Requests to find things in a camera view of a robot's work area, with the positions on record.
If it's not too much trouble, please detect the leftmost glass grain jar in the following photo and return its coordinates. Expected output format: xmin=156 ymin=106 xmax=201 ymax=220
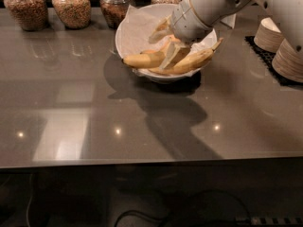
xmin=4 ymin=0 xmax=48 ymax=31

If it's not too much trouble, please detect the black floor cable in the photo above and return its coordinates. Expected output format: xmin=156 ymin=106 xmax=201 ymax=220
xmin=113 ymin=189 xmax=254 ymax=227

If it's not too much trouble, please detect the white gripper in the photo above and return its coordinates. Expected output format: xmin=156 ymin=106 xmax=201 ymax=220
xmin=149 ymin=0 xmax=213 ymax=70

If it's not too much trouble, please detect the grey floor cable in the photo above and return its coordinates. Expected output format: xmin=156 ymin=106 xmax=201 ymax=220
xmin=25 ymin=172 xmax=35 ymax=227

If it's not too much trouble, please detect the front paper cup stack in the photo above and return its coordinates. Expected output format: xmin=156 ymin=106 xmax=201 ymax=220
xmin=272 ymin=39 xmax=303 ymax=83

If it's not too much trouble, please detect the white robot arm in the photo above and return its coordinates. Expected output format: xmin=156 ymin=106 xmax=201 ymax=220
xmin=149 ymin=0 xmax=303 ymax=57

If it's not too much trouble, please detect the white stand sign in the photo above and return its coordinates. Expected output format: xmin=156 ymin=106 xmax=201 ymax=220
xmin=221 ymin=14 xmax=237 ymax=28

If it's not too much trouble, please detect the black power strip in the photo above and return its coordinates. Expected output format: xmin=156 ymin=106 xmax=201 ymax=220
xmin=235 ymin=217 xmax=303 ymax=227

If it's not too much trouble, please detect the black rubber mat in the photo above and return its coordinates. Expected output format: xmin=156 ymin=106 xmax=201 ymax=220
xmin=244 ymin=36 xmax=303 ymax=87

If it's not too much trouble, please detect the white ceramic bowl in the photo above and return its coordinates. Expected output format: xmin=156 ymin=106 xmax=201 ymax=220
xmin=115 ymin=3 xmax=219 ymax=83

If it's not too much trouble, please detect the yellow banana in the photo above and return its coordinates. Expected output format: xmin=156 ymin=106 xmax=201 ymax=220
xmin=122 ymin=37 xmax=180 ymax=69
xmin=149 ymin=38 xmax=223 ymax=76

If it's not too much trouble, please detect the white paper napkin liner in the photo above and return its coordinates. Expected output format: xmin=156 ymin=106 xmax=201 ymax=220
xmin=119 ymin=4 xmax=217 ymax=78

